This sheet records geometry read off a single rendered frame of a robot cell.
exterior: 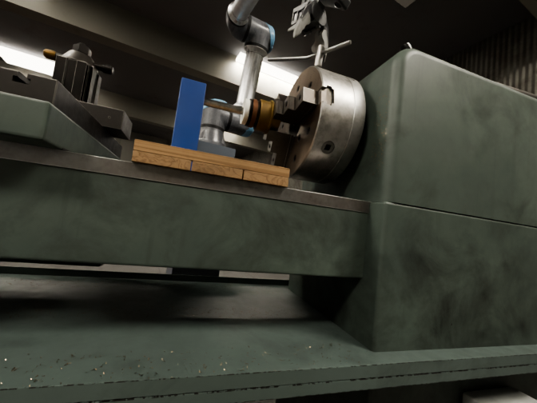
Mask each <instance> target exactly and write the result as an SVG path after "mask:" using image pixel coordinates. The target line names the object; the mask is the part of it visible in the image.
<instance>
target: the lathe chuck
mask: <svg viewBox="0 0 537 403"><path fill-rule="evenodd" d="M303 87H306V88H309V89H312V90H316V91H318V92H319V90H320V89H321V88H324V89H326V88H327V87H328V88H330V90H331V91H332V104H331V105H328V104H327V102H326V101H321V102H320V103H319V104H318V106H317V107H316V108H315V109H314V110H313V111H312V112H311V113H310V114H309V115H308V116H307V117H306V119H305V120H303V121H302V123H301V124H300V125H299V126H297V127H296V126H294V125H293V124H292V123H291V124H288V123H285V122H280V126H279V129H278V132H281V133H285V134H291V135H294V137H295V139H294V140H293V142H292V148H291V151H290V155H289V158H288V164H287V168H288V169H290V171H289V178H292V179H297V180H301V181H307V182H318V181H320V180H322V179H323V178H325V177H326V176H327V175H328V174H329V173H330V172H331V171H332V169H333V168H334V166H335V165H336V163H337V162H338V161H339V159H340V156H341V154H342V153H343V151H344V148H345V146H346V144H347V141H348V137H349V134H350V131H351V128H352V121H353V116H354V107H355V100H354V92H353V88H352V84H351V82H350V81H349V80H348V78H346V77H345V76H344V75H341V74H337V73H334V72H332V71H329V70H325V69H322V68H320V67H317V66H310V67H309V68H307V69H306V70H304V71H303V72H302V73H301V74H300V76H299V77H298V79H297V80H296V81H295V83H294V85H293V87H292V89H291V91H290V93H289V95H290V96H293V97H296V96H297V95H298V94H299V93H300V91H301V90H302V88H303ZM327 141H331V142H333V144H334V148H333V150H332V152H330V153H328V154H325V153H323V152H322V150H321V147H322V145H323V144H324V143H325V142H327Z"/></svg>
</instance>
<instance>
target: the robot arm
mask: <svg viewBox="0 0 537 403"><path fill-rule="evenodd" d="M258 1H259V0H235V1H233V2H231V3H230V4H229V7H228V9H227V11H226V23H227V27H228V29H229V32H230V33H231V35H232V36H233V37H234V38H235V39H236V40H238V41H240V42H243V43H244V44H245V46H244V50H245V52H246V55H245V63H244V67H243V71H242V75H241V82H240V86H239V90H238V95H237V102H236V103H235V104H234V105H235V106H240V107H242V106H243V102H244V100H245V99H246V98H247V99H250V98H251V99H255V95H256V91H257V84H258V80H259V77H260V72H261V65H262V62H263V58H264V57H266V56H267V54H269V53H270V52H271V50H272V46H273V45H274V41H275V30H274V29H273V27H272V26H270V25H269V24H268V23H267V22H263V21H261V20H260V19H258V18H255V17H253V16H252V15H250V13H251V12H252V10H253V8H254V6H255V5H256V4H257V2H258ZM301 1H302V3H301V5H300V6H298V7H296V8H294V9H293V13H292V24H291V27H290V28H289V29H288V32H289V31H293V30H294V32H293V39H294V38H296V37H298V36H299V35H300V34H302V35H304V36H305V37H307V36H309V35H310V33H312V32H313V31H314V30H316V29H319V28H320V31H317V32H316V33H315V43H314V44H313V45H312V52H313V53H316V49H317V46H318V45H323V46H324V49H327V48H328V23H327V17H326V13H325V10H324V8H325V7H326V6H328V7H332V8H336V9H340V10H346V9H347V8H348V7H349V5H350V3H351V2H350V0H301ZM293 18H294V19H293ZM240 119H241V115H240V114H235V113H232V112H228V111H225V110H219V109H215V108H212V107H208V106H204V107H203V113H202V119H201V129H200V135H199V141H203V142H209V143H213V144H216V145H219V146H225V139H224V131H225V132H228V133H231V134H236V135H239V136H242V137H249V136H250V135H251V134H252V133H253V131H254V129H253V127H252V128H250V127H247V126H245V125H243V124H241V123H240Z"/></svg>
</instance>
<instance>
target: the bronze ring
mask: <svg viewBox="0 0 537 403"><path fill-rule="evenodd" d="M249 100H250V111H249V117H248V120H247V122H246V124H245V126H247V127H250V128H252V127H253V129H254V130H257V131H260V132H263V134H267V133H268V132H269V130H275V131H276V130H278V128H279V126H280V122H281V120H277V119H273V116H274V111H275V103H274V101H272V100H271V101H269V102H268V101H265V100H262V99H260V100H259V101H257V100H256V99H251V98H250V99H249Z"/></svg>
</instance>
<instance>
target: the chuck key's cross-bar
mask: <svg viewBox="0 0 537 403"><path fill-rule="evenodd" d="M351 44H352V41H351V40H348V41H346V42H342V43H340V44H338V45H335V46H332V47H329V48H327V49H325V50H322V51H321V53H322V54H327V53H330V52H332V51H334V50H338V49H340V48H343V47H346V46H349V45H351ZM315 57H316V53H314V54H311V55H309V56H300V57H283V58H268V62H284V61H307V60H310V59H313V58H315Z"/></svg>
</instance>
